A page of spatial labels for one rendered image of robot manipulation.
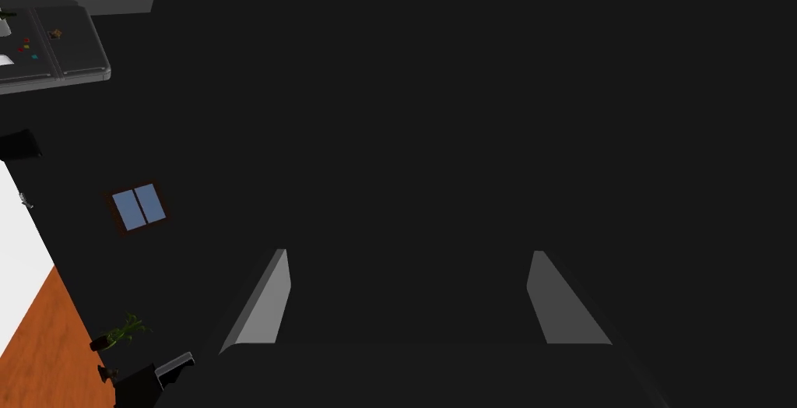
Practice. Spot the green potted plant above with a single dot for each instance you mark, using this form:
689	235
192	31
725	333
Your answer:
119	333

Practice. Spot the blue window with dark frame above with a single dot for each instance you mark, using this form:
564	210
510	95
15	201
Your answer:
139	207

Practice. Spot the grey fridge with magnets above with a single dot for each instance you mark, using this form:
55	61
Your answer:
53	50

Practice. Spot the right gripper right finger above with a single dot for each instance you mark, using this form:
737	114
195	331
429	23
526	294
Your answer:
563	308

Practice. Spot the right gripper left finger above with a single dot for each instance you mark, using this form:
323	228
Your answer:
264	311

